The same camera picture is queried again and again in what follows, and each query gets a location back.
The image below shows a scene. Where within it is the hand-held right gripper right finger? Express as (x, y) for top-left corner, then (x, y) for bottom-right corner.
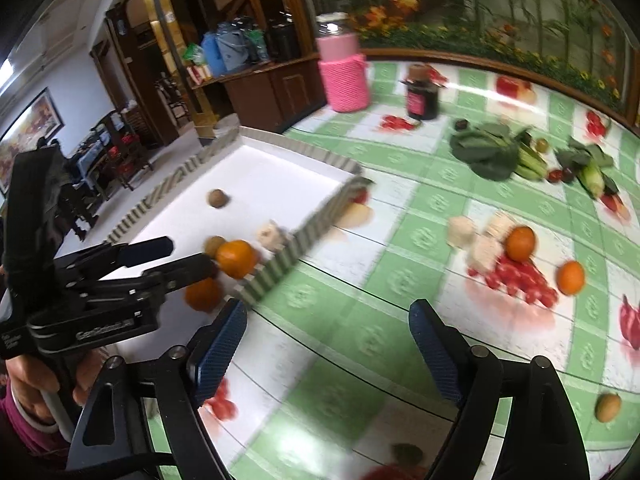
(409, 299), (586, 480)

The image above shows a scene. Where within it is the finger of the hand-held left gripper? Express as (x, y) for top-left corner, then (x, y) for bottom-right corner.
(90, 254), (218, 306)
(52, 236), (175, 281)

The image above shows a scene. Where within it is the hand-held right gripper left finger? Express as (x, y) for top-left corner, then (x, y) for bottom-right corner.
(67, 298), (249, 480)

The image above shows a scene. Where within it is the small orange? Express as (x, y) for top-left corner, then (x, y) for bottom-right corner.
(185, 277), (224, 311)

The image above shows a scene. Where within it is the large orange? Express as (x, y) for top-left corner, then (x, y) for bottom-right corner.
(216, 240), (258, 279)

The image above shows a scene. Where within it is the peeled sugarcane piece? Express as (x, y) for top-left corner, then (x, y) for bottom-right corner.
(469, 235), (503, 273)
(256, 220), (286, 252)
(484, 211), (516, 241)
(446, 216), (476, 248)

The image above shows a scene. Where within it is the white tray with striped rim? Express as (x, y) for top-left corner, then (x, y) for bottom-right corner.
(107, 127), (373, 308)

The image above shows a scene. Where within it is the person's left forearm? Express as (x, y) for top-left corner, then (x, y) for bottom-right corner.
(0, 380), (71, 476)

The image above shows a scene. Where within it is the person's left hand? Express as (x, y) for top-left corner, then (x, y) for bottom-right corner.
(7, 350), (103, 423)

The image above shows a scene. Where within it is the green fruit-printed tablecloth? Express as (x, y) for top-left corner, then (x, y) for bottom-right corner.
(145, 57), (640, 480)

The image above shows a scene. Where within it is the dark wooden chair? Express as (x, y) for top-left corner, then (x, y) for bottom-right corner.
(102, 110), (153, 191)

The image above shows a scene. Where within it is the dark orange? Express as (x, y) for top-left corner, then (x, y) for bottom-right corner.
(505, 226), (537, 262)

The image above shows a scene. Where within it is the medium orange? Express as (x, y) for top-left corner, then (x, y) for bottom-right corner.
(556, 260), (586, 296)

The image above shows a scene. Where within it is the dark wooden cabinet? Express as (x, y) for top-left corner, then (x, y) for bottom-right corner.
(190, 52), (331, 136)

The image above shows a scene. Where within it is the large dark leafy green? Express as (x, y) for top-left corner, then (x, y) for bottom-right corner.
(449, 122), (521, 181)

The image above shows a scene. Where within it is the grey blue bag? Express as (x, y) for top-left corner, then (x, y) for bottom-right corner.
(217, 22), (256, 73)

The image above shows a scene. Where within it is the corn cob in husk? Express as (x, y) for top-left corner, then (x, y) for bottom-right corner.
(579, 160), (607, 198)

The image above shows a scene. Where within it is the leafy green bunch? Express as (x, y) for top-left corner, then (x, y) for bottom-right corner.
(552, 136), (621, 196)

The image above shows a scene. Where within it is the black appliance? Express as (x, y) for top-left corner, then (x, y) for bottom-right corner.
(265, 20), (301, 61)

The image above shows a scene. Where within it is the pink bottle with knitted sleeve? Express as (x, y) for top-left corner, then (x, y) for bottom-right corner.
(315, 12), (371, 113)

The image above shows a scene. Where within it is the dark jar with brown lid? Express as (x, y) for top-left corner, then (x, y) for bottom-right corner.
(402, 63), (441, 121)

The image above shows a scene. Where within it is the bamboo and flower mural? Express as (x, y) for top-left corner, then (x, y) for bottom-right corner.
(295, 0), (640, 126)

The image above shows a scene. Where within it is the framed wall picture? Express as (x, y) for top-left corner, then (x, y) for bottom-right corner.
(0, 87), (66, 196)

